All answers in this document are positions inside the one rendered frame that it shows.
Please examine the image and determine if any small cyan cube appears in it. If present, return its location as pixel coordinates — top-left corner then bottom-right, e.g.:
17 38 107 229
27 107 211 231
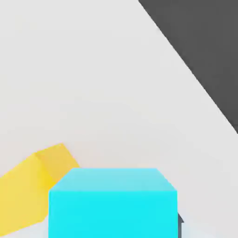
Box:
48 167 179 238

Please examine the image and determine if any small yellow cube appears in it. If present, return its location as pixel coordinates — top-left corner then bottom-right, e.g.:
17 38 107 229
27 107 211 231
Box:
0 142 81 238

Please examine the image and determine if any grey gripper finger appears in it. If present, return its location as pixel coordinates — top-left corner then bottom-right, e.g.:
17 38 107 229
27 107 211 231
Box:
177 212 185 238

